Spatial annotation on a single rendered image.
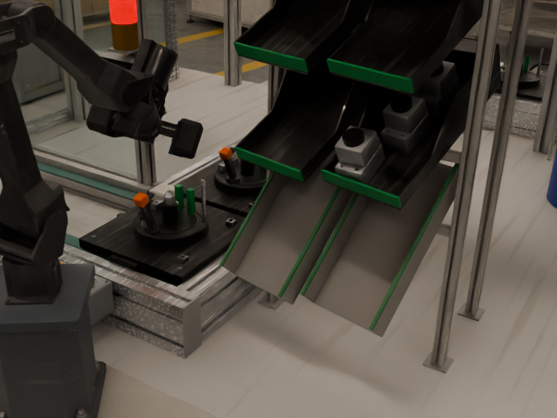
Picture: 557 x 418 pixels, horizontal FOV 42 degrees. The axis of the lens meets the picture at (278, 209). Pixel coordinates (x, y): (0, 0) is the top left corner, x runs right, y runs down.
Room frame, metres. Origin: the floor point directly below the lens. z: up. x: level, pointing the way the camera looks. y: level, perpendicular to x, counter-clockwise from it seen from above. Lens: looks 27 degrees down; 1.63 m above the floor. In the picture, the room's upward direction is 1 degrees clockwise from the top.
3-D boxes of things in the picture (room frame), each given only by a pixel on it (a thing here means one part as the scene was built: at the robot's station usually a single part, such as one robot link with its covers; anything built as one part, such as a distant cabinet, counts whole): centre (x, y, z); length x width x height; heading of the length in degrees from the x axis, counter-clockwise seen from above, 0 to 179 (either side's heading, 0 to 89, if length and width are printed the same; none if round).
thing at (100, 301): (1.04, 0.38, 0.93); 0.21 x 0.07 x 0.06; 59
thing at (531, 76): (2.19, -0.73, 1.01); 0.24 x 0.24 x 0.13; 59
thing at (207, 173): (1.40, 0.07, 1.01); 0.24 x 0.24 x 0.13; 59
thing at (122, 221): (1.18, 0.20, 0.96); 0.24 x 0.24 x 0.02; 59
